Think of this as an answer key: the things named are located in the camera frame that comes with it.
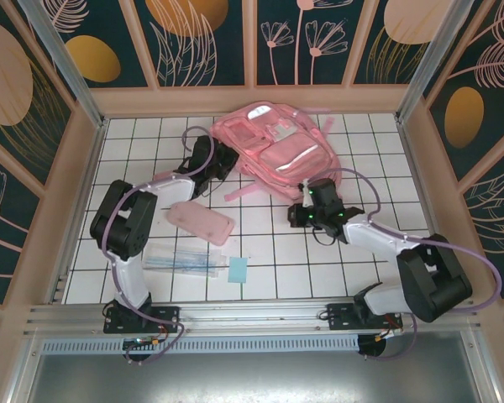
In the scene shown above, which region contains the aluminium mounting rail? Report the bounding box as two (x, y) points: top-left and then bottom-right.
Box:
(23, 297), (484, 337)

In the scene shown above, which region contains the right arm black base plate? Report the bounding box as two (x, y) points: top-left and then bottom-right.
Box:
(326, 302), (404, 331)

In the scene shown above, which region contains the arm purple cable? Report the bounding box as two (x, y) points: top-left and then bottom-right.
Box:
(338, 167), (503, 362)
(100, 125), (219, 366)

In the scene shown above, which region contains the light blue notepad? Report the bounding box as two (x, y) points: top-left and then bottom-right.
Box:
(227, 256), (249, 285)

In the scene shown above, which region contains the aluminium frame post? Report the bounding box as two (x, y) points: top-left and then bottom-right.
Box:
(16, 0), (106, 129)
(396, 0), (480, 123)

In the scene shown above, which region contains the pink pencil case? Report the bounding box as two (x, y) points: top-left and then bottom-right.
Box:
(164, 201), (236, 247)

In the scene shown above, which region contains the aluminium table side rail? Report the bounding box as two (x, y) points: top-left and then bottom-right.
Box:
(396, 119), (461, 300)
(45, 119), (108, 304)

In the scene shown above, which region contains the grey metal sheet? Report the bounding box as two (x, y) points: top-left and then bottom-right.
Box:
(8, 352), (501, 403)

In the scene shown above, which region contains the clear plastic pen pouch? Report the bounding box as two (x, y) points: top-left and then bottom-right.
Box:
(144, 247), (228, 279)

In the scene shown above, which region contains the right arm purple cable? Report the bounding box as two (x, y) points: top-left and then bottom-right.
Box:
(338, 167), (503, 362)

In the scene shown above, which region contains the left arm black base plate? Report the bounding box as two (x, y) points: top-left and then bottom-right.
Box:
(103, 305), (181, 335)

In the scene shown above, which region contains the pink backpack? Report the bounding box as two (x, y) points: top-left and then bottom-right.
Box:
(209, 100), (344, 202)

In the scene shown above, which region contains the slotted grey cable duct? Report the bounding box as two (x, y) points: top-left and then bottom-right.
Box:
(39, 335), (362, 353)

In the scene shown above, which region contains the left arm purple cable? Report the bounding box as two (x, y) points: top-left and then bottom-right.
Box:
(100, 125), (219, 366)

